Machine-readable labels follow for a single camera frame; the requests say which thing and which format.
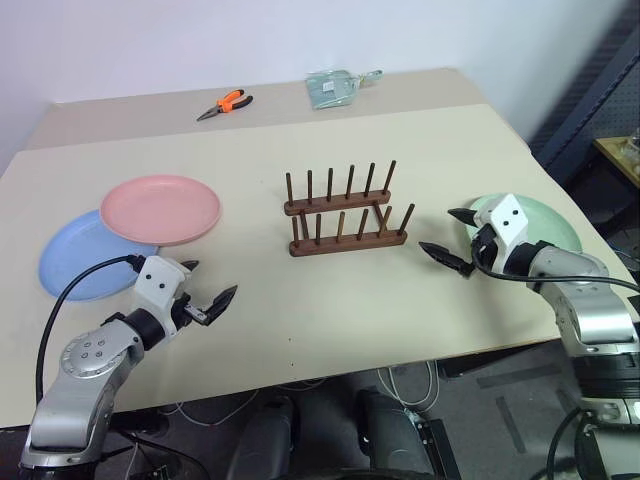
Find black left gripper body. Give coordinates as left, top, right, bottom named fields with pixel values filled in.
left=171, top=292, right=210, bottom=333

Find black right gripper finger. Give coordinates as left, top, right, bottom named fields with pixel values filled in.
left=447, top=207, right=482, bottom=229
left=418, top=241, right=475, bottom=278

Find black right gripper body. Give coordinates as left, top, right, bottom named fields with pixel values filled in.
left=469, top=224, right=499, bottom=270

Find wooden dish rack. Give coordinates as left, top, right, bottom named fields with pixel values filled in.
left=283, top=159, right=417, bottom=258

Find pink plate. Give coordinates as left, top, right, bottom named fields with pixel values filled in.
left=99, top=174, right=223, bottom=246

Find green plate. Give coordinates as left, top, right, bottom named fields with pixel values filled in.
left=464, top=192, right=584, bottom=254

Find blue plate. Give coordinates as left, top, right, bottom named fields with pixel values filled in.
left=38, top=208, right=161, bottom=303

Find dark rounded shape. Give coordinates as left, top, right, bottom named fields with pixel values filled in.
left=227, top=397, right=302, bottom=480
left=353, top=386, right=437, bottom=480

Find yellow wooden shelf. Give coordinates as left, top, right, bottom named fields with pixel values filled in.
left=593, top=133, right=640, bottom=189

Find dark perforated panel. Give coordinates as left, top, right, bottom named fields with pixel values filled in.
left=528, top=22, right=640, bottom=189

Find green plastic packet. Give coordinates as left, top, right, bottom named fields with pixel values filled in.
left=305, top=69, right=385, bottom=110

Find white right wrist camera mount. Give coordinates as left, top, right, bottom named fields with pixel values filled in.
left=473, top=194, right=531, bottom=267

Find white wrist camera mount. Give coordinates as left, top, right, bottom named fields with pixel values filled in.
left=473, top=194, right=531, bottom=267
left=133, top=254, right=194, bottom=337

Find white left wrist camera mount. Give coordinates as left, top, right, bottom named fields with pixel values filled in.
left=133, top=254, right=194, bottom=337

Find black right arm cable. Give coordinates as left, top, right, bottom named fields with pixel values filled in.
left=472, top=238, right=640, bottom=292

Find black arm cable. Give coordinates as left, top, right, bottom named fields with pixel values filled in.
left=472, top=238, right=640, bottom=292
left=34, top=254, right=147, bottom=404

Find black table frame bar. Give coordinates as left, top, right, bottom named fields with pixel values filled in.
left=436, top=342, right=567, bottom=380

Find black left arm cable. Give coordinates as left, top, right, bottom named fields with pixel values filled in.
left=34, top=254, right=147, bottom=404

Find white floor cable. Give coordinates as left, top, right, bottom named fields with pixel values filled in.
left=375, top=359, right=441, bottom=414

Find orange handled pliers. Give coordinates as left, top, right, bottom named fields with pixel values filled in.
left=195, top=89, right=254, bottom=123

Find black metal bracket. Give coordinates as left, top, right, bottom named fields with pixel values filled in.
left=405, top=410, right=462, bottom=480

